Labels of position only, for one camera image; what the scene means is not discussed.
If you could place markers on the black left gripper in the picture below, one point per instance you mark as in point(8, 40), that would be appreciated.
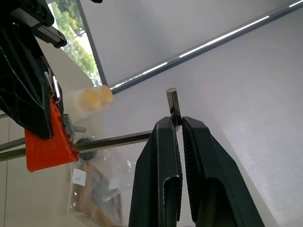
point(26, 14)

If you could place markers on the ribbed finger of the black left gripper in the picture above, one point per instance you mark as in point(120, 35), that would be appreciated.
point(21, 94)

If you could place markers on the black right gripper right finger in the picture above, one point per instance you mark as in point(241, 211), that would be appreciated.
point(213, 170)

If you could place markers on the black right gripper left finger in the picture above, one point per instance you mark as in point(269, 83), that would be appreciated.
point(154, 165)

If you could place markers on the large silver L-shaped hex key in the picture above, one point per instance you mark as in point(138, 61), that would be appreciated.
point(118, 140)

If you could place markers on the orange hex key holder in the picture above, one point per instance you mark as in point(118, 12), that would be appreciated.
point(50, 152)

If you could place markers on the small silver hex key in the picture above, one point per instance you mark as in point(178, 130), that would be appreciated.
point(48, 76)
point(55, 88)

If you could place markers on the long grey hex key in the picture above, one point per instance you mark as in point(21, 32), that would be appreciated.
point(11, 143)

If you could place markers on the grey medium hex key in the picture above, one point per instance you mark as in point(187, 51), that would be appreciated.
point(69, 127)

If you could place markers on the long brass-toned hex key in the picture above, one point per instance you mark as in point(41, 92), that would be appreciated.
point(11, 156)

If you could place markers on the clear plastic bag with parts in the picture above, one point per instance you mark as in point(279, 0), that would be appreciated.
point(99, 189)

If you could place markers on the black round knob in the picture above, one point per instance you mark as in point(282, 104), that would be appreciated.
point(88, 154)

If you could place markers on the dark blind bottom bar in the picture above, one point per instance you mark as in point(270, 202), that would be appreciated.
point(201, 47)

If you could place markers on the grey window frame post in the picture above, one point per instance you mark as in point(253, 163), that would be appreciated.
point(93, 45)

